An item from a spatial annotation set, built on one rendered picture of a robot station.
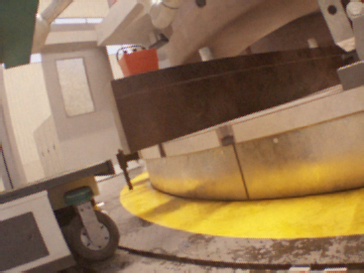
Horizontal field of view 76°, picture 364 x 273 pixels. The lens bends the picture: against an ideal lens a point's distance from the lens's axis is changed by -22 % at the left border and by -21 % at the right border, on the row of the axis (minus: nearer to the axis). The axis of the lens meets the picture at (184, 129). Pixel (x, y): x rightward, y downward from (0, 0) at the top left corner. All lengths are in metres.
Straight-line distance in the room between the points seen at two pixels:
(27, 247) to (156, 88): 1.05
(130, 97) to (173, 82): 0.25
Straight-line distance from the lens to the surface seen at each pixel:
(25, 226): 0.84
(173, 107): 1.52
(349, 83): 0.64
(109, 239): 0.98
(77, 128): 4.52
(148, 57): 1.56
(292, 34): 5.63
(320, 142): 0.90
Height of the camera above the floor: 0.33
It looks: level
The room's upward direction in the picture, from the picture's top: 18 degrees counter-clockwise
